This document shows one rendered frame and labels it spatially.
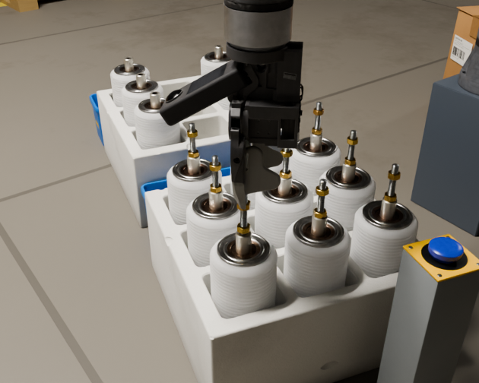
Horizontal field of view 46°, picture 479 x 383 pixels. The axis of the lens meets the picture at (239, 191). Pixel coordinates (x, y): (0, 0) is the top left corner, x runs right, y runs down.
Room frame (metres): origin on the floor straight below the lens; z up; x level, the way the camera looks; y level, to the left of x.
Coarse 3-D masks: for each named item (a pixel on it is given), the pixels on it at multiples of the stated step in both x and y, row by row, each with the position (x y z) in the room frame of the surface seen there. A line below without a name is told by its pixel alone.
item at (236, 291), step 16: (272, 256) 0.62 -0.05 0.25; (224, 272) 0.59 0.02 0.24; (240, 272) 0.58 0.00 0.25; (256, 272) 0.59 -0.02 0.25; (272, 272) 0.60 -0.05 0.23; (224, 288) 0.59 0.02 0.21; (240, 288) 0.58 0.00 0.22; (256, 288) 0.58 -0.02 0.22; (272, 288) 0.60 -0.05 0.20; (224, 304) 0.59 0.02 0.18; (240, 304) 0.58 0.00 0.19; (256, 304) 0.58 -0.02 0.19; (272, 304) 0.61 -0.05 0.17
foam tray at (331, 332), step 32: (160, 192) 0.89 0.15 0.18; (160, 224) 0.79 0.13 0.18; (160, 256) 0.80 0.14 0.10; (192, 288) 0.63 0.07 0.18; (288, 288) 0.63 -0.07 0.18; (352, 288) 0.63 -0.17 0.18; (384, 288) 0.63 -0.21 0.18; (192, 320) 0.61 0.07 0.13; (224, 320) 0.56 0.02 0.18; (256, 320) 0.56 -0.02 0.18; (288, 320) 0.57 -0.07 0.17; (320, 320) 0.59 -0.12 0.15; (352, 320) 0.61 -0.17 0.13; (384, 320) 0.63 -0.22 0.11; (192, 352) 0.62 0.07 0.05; (224, 352) 0.54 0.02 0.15; (256, 352) 0.55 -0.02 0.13; (288, 352) 0.57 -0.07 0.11; (320, 352) 0.59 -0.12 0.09; (352, 352) 0.61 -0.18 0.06
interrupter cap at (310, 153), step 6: (306, 138) 0.96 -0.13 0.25; (324, 138) 0.96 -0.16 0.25; (300, 144) 0.94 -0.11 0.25; (306, 144) 0.94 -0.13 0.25; (324, 144) 0.94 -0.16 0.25; (330, 144) 0.94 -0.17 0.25; (300, 150) 0.91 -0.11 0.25; (306, 150) 0.92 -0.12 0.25; (312, 150) 0.92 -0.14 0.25; (318, 150) 0.92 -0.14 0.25; (324, 150) 0.92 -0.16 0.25; (330, 150) 0.92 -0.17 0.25; (312, 156) 0.90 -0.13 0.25; (318, 156) 0.90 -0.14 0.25; (324, 156) 0.90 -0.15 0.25
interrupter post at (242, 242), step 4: (236, 232) 0.63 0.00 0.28; (236, 236) 0.62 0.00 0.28; (240, 236) 0.62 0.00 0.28; (244, 236) 0.62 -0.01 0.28; (248, 236) 0.62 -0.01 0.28; (236, 240) 0.62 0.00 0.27; (240, 240) 0.62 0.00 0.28; (244, 240) 0.62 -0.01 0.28; (248, 240) 0.62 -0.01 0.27; (236, 244) 0.62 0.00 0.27; (240, 244) 0.62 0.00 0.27; (244, 244) 0.62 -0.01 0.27; (248, 244) 0.62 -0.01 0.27; (236, 248) 0.62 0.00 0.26; (240, 248) 0.62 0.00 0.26; (244, 248) 0.62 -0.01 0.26; (248, 248) 0.62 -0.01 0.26; (240, 252) 0.62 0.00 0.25; (244, 252) 0.62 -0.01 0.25; (248, 252) 0.62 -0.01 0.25
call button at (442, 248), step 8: (432, 240) 0.55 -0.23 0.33; (440, 240) 0.55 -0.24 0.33; (448, 240) 0.55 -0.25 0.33; (432, 248) 0.53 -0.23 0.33; (440, 248) 0.53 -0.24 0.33; (448, 248) 0.53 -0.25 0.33; (456, 248) 0.53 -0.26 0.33; (432, 256) 0.53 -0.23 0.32; (440, 256) 0.52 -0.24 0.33; (448, 256) 0.52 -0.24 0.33; (456, 256) 0.52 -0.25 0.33
